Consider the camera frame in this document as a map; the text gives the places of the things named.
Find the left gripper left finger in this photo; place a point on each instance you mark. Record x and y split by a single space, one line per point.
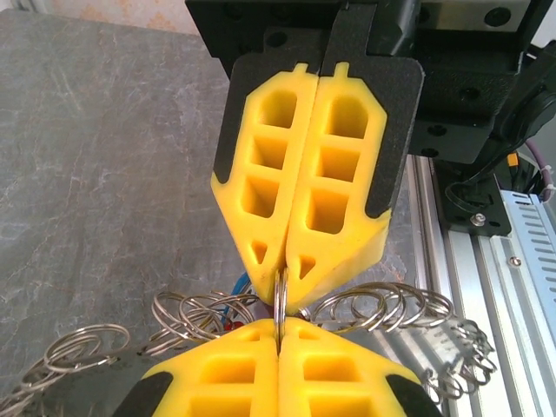
217 391

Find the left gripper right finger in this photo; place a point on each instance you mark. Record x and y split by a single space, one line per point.
369 391

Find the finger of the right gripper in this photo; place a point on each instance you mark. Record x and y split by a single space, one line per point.
304 143
378 152

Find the red key tag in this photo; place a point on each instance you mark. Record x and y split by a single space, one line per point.
236 325

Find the blue key tag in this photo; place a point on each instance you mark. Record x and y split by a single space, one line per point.
243 284

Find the steel keyring plate with rings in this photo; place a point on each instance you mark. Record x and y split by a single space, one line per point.
87 382

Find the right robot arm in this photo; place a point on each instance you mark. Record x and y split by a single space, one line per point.
534 108

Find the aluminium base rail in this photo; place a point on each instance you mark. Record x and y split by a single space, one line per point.
478 282

